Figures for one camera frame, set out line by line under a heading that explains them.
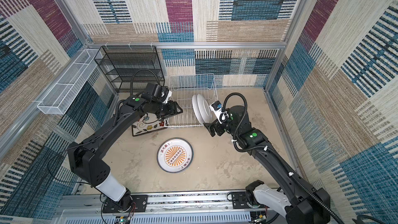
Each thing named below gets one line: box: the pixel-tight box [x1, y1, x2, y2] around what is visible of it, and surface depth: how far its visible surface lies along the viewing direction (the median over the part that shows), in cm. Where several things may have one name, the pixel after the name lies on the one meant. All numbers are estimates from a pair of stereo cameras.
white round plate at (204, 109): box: [196, 93, 212, 124], surface depth 93 cm
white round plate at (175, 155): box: [157, 137, 194, 174], surface depth 89 cm
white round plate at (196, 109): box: [191, 94, 205, 124], surface depth 91 cm
